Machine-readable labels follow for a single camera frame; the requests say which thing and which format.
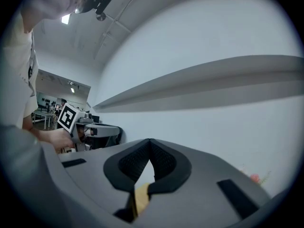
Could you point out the person's left hand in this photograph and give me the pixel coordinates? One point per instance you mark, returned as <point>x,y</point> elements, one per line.
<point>61,139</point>

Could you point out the cream t-shirt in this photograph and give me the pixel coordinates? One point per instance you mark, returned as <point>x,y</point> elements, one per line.
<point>16,68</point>

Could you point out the black head-worn camera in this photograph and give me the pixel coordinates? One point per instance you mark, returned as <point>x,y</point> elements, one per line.
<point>103,1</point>

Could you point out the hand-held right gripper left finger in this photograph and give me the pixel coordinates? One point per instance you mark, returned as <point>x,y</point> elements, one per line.
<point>90,179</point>

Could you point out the white workshop table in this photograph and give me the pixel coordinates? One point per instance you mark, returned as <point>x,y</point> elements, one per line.
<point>42,117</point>

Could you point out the person's left forearm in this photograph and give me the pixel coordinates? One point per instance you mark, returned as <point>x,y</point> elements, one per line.
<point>35,132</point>

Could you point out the long ceiling light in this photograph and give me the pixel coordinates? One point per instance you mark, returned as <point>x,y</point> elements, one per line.
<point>66,19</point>

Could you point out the ceiling conduit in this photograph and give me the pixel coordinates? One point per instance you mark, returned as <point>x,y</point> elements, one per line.
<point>114,22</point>

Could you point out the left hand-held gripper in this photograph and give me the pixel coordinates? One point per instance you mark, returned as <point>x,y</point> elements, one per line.
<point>67,117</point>

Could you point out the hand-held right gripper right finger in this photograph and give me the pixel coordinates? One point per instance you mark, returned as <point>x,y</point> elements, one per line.
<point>202,203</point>

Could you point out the small distant ceiling light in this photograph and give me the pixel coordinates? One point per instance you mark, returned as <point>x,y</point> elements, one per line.
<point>72,90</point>

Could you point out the gray wall rail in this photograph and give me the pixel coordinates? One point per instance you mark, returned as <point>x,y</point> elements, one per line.
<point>213,84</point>

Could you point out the pink flower bouquet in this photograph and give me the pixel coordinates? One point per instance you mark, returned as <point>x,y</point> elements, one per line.
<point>255,177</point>

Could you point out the ceiling dome camera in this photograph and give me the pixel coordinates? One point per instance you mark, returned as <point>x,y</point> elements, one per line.
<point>101,16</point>

